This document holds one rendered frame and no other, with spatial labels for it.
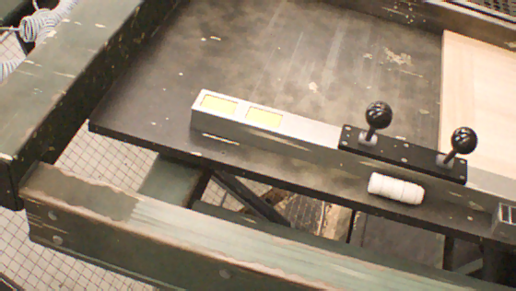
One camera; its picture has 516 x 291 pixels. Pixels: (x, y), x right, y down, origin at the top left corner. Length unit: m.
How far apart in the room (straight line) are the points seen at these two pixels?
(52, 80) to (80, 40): 0.10
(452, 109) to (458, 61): 0.17
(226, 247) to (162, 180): 0.21
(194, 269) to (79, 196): 0.17
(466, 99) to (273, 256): 0.54
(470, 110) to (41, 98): 0.71
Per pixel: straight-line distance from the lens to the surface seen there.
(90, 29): 0.97
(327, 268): 0.73
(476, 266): 2.63
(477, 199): 0.93
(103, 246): 0.79
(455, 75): 1.17
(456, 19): 1.30
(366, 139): 0.88
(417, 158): 0.90
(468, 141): 0.80
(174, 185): 0.89
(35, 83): 0.86
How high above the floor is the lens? 1.85
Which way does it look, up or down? 16 degrees down
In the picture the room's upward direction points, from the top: 50 degrees counter-clockwise
